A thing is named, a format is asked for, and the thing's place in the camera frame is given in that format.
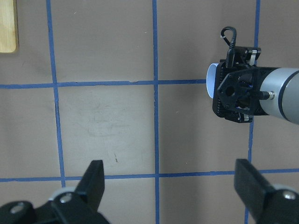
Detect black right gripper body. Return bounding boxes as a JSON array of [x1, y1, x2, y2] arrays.
[[212, 47, 273, 123]]

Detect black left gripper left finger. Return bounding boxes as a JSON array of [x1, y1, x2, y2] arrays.
[[0, 160, 109, 224]]

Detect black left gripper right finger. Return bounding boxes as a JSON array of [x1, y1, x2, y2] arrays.
[[234, 159, 299, 224]]

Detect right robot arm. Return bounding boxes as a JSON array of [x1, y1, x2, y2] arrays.
[[206, 47, 299, 124]]

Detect wooden cup rack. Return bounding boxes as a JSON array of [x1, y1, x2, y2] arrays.
[[0, 0, 19, 54]]

